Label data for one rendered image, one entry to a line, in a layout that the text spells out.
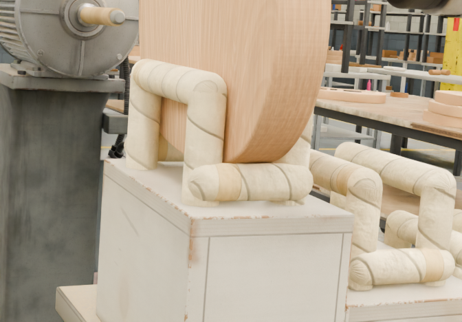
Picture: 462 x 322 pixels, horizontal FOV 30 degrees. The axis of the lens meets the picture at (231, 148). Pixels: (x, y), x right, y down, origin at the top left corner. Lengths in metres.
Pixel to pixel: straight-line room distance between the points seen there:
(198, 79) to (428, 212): 0.27
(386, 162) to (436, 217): 0.09
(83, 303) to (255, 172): 0.35
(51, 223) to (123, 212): 1.10
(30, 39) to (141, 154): 0.89
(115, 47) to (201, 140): 1.08
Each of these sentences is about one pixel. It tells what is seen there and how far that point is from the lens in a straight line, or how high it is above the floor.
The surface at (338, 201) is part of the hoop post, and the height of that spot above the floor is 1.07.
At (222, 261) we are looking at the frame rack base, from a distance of 0.69.
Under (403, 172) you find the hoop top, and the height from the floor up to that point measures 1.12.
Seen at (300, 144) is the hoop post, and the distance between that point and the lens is 0.74.
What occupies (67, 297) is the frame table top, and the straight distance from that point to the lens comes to 1.02.
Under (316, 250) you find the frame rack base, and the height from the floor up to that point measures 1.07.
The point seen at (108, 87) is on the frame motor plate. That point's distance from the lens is 1.84.
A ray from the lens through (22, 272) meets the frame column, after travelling 1.96.
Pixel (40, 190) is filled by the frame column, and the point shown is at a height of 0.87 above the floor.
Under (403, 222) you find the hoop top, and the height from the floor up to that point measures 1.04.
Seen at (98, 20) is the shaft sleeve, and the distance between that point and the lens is 1.59.
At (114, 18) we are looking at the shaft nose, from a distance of 1.52.
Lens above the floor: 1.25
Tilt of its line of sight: 8 degrees down
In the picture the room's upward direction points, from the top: 4 degrees clockwise
